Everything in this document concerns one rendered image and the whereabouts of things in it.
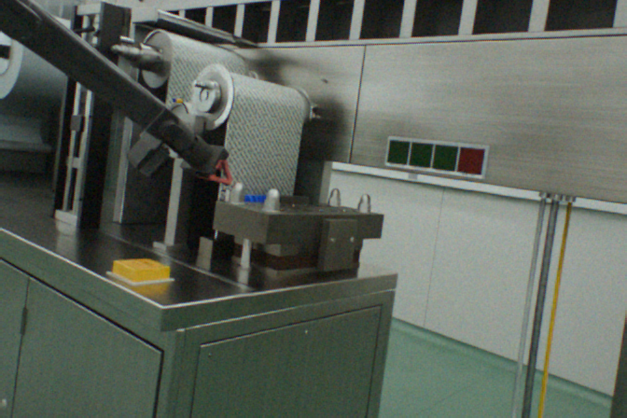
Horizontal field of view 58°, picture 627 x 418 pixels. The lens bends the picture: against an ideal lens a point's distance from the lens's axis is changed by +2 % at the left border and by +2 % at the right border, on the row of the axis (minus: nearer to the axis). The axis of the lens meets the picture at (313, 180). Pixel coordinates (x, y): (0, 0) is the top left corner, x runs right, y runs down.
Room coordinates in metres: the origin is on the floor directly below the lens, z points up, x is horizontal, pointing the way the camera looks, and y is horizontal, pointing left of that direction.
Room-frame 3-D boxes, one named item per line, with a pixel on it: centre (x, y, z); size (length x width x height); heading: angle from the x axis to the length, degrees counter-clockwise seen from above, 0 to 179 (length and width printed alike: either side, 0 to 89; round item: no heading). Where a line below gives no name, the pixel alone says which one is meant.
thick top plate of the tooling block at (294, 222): (1.25, 0.01, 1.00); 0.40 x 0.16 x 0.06; 139
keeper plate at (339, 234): (1.20, -0.07, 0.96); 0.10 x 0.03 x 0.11; 139
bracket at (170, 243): (1.24, 0.30, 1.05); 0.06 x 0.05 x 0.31; 139
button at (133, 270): (0.96, 0.28, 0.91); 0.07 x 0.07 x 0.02; 49
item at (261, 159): (1.30, 0.13, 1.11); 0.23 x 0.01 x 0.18; 139
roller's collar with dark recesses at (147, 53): (1.39, 0.45, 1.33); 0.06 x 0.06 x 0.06; 49
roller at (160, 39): (1.51, 0.35, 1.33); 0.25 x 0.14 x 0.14; 139
